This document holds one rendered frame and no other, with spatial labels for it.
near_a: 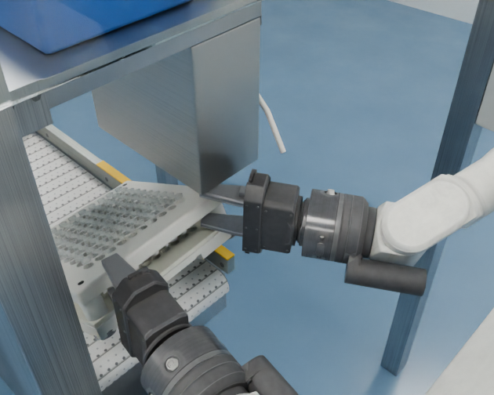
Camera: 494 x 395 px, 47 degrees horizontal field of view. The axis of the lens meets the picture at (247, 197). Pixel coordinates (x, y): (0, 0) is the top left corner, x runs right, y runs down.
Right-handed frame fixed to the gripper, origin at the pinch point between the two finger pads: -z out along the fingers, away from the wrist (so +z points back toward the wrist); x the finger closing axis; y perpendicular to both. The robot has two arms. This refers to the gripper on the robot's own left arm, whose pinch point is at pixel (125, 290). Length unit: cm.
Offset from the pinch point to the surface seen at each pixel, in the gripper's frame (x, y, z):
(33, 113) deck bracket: -24.9, -4.4, -1.8
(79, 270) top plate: 2.1, -2.3, -7.4
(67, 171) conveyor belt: 18, 11, -45
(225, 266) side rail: 14.7, 18.9, -6.2
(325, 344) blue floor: 111, 75, -25
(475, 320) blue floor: 110, 122, -1
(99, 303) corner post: 2.7, -2.5, -2.0
